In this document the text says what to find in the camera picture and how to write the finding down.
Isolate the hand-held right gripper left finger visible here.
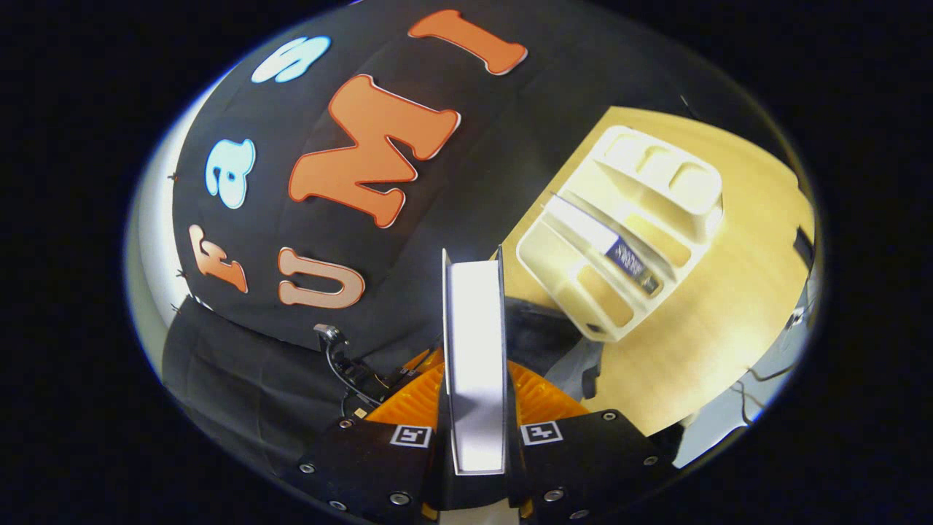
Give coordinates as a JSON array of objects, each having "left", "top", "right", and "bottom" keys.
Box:
[{"left": 297, "top": 349, "right": 449, "bottom": 525}]

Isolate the white bookshelf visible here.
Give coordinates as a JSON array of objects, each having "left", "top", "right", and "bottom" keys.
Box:
[{"left": 515, "top": 124, "right": 727, "bottom": 344}]

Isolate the portrait cover book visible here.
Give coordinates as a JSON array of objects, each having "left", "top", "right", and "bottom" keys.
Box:
[{"left": 440, "top": 247, "right": 510, "bottom": 477}]

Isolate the blue spine book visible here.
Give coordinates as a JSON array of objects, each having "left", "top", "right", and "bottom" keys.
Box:
[{"left": 543, "top": 191, "right": 661, "bottom": 297}]

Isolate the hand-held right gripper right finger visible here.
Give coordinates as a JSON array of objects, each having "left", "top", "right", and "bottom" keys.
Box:
[{"left": 503, "top": 357, "right": 668, "bottom": 525}]

